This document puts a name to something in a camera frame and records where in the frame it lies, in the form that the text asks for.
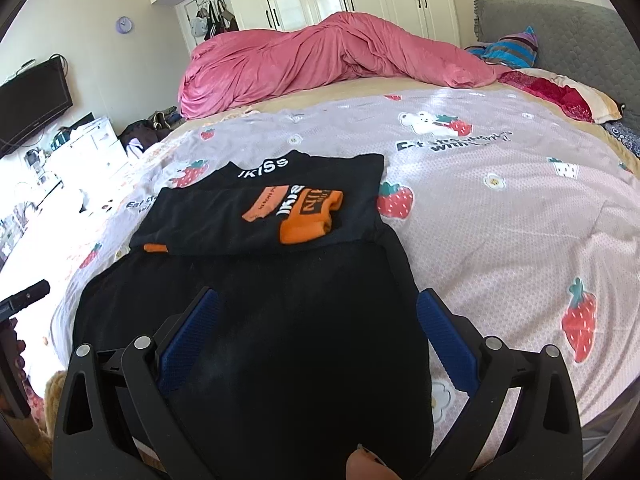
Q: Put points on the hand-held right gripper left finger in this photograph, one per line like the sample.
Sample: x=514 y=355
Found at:
x=192 y=340

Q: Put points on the fluffy tan rug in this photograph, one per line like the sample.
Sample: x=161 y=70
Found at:
x=52 y=395

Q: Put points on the strawberry print bed sheet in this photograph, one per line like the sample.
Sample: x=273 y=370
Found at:
x=500 y=220

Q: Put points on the grey quilted headboard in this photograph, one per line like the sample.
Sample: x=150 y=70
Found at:
x=575 y=35

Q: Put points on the striped colourful cloth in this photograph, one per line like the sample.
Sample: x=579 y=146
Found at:
x=510 y=50

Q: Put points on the person's right hand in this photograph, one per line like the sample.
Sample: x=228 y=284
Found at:
x=367 y=467

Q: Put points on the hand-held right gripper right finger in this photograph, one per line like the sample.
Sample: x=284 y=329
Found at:
x=445 y=340

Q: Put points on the hanging bags and clothes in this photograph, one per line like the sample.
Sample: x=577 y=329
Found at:
x=215 y=22

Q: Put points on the blue patterned pillow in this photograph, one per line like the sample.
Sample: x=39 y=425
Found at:
x=625 y=137

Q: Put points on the black television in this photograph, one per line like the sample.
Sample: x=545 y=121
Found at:
x=30 y=105

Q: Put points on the white dresser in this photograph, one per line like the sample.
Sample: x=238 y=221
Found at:
x=95 y=145

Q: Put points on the person's left hand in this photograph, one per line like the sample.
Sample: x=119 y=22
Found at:
x=20 y=355

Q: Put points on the red patterned pillow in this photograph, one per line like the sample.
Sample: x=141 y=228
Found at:
x=550 y=90

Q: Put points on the black sweater with orange cuffs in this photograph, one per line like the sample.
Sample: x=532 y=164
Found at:
x=300 y=335

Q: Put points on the pink duvet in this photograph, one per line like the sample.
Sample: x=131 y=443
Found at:
x=300 y=60

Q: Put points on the purple wall clock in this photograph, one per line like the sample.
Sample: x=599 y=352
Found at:
x=124 y=24

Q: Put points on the pile of dark clothes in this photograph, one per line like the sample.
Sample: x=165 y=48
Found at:
x=140 y=135

